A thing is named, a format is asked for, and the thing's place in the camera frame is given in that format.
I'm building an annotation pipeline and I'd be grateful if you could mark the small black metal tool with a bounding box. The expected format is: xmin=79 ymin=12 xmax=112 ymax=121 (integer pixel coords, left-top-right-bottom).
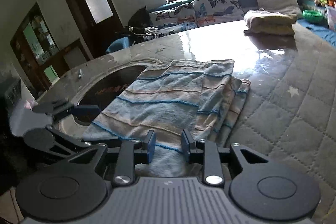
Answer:
xmin=78 ymin=69 xmax=83 ymax=79

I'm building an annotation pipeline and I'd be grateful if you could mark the grey quilted star table cover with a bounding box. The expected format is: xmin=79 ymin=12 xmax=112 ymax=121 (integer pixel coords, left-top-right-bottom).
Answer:
xmin=36 ymin=19 xmax=336 ymax=224

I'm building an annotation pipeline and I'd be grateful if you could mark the dark wooden door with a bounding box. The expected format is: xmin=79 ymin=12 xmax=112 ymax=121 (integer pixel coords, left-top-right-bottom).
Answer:
xmin=66 ymin=0 xmax=122 ymax=58

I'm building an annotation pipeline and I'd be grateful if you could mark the upright butterfly print pillow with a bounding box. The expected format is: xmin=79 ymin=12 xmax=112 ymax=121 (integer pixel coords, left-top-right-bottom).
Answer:
xmin=191 ymin=0 xmax=244 ymax=27

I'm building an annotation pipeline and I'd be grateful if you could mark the green plastic bowl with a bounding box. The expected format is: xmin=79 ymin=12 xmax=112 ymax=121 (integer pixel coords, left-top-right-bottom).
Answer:
xmin=302 ymin=10 xmax=324 ymax=24

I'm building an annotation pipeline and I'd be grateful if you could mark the clear plastic storage box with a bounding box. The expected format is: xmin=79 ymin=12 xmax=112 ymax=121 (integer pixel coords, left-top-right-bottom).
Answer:
xmin=326 ymin=6 xmax=336 ymax=32

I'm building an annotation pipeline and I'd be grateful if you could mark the round black induction cooktop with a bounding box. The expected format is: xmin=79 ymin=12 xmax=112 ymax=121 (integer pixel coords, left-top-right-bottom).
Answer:
xmin=73 ymin=64 xmax=148 ymax=110

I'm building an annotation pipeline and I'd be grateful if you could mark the blue sofa bench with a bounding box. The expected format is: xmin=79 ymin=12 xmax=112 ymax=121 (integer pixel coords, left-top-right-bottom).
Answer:
xmin=106 ymin=0 xmax=335 ymax=53

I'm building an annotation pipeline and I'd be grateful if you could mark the black bag on sofa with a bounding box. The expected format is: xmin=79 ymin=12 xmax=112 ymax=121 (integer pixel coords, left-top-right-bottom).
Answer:
xmin=123 ymin=6 xmax=159 ymax=45

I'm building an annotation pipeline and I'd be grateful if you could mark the dark wooden cabinet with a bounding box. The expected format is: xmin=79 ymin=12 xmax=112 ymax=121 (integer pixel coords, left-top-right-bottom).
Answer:
xmin=10 ymin=3 xmax=90 ymax=98

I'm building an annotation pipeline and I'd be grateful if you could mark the grey plain pillow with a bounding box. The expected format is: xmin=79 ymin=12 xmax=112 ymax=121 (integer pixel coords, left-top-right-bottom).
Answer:
xmin=256 ymin=0 xmax=303 ymax=19

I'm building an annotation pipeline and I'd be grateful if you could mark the white pink plastic bag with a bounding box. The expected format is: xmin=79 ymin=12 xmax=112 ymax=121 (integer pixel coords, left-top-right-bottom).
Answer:
xmin=24 ymin=100 xmax=38 ymax=110

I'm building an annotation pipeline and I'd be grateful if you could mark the folded yellow floral blanket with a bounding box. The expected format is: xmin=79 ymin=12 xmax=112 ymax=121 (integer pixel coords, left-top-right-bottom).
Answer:
xmin=243 ymin=9 xmax=297 ymax=36

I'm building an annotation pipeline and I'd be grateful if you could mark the long butterfly print cushion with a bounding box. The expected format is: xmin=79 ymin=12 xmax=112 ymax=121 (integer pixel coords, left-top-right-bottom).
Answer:
xmin=149 ymin=3 xmax=198 ymax=37

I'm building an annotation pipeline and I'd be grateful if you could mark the blue striped knit garment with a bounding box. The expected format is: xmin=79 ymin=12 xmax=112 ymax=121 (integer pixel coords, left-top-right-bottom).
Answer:
xmin=83 ymin=60 xmax=251 ymax=177

